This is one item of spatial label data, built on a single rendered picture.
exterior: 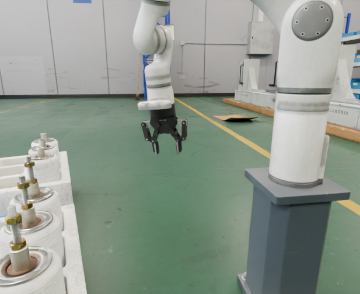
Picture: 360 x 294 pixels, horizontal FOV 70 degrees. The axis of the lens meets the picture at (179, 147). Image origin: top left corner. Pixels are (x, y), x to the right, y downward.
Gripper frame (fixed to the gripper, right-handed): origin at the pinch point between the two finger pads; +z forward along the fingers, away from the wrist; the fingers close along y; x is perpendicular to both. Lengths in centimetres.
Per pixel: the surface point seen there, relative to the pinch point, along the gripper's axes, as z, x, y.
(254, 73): 29, -416, -40
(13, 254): -6, 50, 6
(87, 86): 37, -502, 347
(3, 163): 7, -5, 72
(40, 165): 0.6, 10.2, 38.1
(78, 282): 5.2, 44.1, 3.7
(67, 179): 7.2, 6.9, 32.8
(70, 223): 5.7, 29.4, 15.5
